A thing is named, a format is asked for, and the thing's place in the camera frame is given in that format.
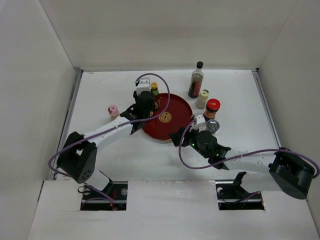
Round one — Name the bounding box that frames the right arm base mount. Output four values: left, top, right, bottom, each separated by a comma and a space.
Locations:
215, 171, 265, 211

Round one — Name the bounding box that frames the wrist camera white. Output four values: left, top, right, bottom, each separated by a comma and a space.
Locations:
135, 77, 151, 96
190, 113, 207, 131

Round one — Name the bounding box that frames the pink cap shaker bottle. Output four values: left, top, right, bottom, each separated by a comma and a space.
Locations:
107, 105, 120, 121

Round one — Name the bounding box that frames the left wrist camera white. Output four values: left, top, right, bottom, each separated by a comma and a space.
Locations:
135, 77, 151, 96

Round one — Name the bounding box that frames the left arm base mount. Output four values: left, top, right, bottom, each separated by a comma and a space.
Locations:
77, 171, 129, 211

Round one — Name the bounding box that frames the red round tray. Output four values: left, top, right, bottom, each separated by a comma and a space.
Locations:
142, 93, 193, 141

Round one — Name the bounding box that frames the cream cap shaker bottle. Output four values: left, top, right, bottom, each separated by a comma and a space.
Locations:
195, 89, 209, 109

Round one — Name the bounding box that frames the yellow cap red sauce bottle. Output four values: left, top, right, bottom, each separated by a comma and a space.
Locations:
150, 81, 159, 96

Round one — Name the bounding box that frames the red cap sauce jar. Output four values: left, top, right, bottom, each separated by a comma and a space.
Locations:
203, 98, 221, 121

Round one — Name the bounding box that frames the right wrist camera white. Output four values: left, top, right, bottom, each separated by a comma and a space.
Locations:
190, 113, 207, 131

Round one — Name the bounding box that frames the dark soy sauce bottle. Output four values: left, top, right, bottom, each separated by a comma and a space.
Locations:
188, 61, 204, 99

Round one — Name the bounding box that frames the clear cap pepper grinder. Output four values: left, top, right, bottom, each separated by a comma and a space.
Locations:
205, 119, 220, 136

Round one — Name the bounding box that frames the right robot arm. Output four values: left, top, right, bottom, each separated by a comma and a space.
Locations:
169, 127, 320, 200

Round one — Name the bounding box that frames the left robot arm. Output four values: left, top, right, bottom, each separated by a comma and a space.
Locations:
56, 91, 159, 200

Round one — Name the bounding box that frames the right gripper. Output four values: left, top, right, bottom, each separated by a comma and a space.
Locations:
168, 123, 210, 159

